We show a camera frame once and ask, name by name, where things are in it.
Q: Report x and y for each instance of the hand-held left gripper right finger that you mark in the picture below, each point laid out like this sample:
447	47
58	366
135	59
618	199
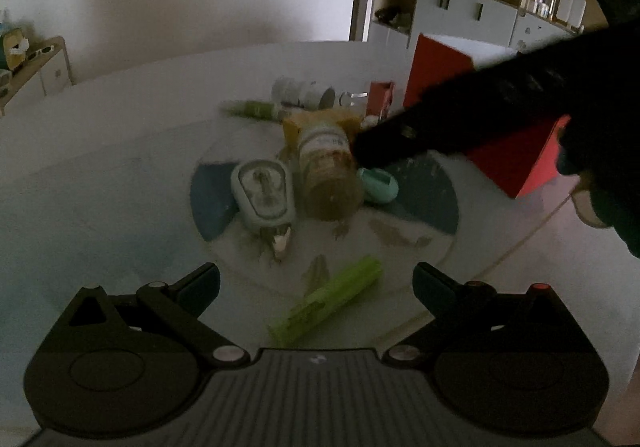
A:
430	289

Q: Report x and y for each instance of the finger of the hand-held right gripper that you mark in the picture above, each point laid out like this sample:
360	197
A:
400	139

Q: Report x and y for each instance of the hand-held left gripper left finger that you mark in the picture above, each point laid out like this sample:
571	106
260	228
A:
202	287

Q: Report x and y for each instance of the small red box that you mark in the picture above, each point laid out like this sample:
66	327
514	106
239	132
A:
380	99

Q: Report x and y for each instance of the small teal oval case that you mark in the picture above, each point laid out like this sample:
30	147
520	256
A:
380	187

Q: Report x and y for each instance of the green highlighter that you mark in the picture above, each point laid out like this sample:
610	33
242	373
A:
325	299

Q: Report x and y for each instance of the red storage box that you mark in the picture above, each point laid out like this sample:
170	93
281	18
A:
505	162

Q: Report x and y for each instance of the white labelled bottle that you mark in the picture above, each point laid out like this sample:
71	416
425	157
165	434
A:
300	92

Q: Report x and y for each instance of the person's right hand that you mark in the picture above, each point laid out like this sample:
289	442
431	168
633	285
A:
590	207

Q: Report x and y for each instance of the small clear glass item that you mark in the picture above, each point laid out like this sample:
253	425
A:
352	98

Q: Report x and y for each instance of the small white figurine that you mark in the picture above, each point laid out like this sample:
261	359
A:
281	242

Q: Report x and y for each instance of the white storage canisters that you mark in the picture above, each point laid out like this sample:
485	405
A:
570	9

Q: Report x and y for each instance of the green tube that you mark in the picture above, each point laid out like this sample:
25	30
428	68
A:
252	108

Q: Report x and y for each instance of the low wooden side cabinet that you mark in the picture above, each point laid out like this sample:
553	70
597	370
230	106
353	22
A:
45	72

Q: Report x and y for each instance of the white sunglasses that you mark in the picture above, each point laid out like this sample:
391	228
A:
39	54

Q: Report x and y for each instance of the teal and yellow tissue box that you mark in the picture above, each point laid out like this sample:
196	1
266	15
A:
15	47

